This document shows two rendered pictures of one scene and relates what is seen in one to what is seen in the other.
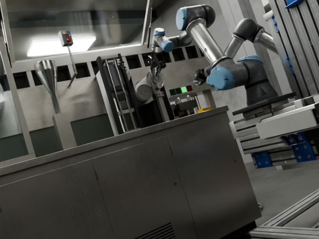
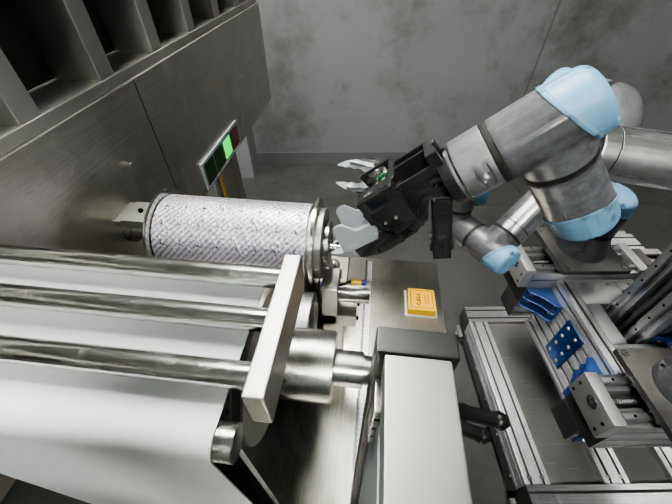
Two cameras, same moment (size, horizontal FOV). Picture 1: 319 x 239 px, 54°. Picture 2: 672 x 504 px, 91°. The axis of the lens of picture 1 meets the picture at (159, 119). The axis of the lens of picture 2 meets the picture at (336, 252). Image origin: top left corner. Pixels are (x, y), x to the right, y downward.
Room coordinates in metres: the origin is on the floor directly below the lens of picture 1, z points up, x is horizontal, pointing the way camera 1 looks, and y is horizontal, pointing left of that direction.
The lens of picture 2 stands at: (2.07, 0.25, 1.62)
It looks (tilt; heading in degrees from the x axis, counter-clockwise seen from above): 45 degrees down; 304
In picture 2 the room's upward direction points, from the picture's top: straight up
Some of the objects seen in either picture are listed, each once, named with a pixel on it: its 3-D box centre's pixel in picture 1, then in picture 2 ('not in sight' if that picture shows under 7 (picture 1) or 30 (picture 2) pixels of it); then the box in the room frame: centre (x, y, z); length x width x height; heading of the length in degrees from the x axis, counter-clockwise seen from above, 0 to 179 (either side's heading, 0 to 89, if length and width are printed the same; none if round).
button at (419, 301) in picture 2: (203, 110); (420, 301); (2.18, -0.31, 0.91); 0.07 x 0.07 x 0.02; 27
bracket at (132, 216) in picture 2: not in sight; (138, 214); (2.58, 0.07, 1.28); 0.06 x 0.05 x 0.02; 27
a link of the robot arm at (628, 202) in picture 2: not in sight; (605, 208); (1.83, -0.92, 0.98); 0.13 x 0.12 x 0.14; 154
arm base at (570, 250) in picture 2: not in sight; (588, 236); (1.83, -0.92, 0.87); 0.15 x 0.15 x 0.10
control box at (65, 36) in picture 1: (66, 38); not in sight; (2.09, 0.44, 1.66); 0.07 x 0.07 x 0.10; 38
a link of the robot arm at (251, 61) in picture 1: (250, 70); not in sight; (1.54, -0.50, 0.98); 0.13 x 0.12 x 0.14; 111
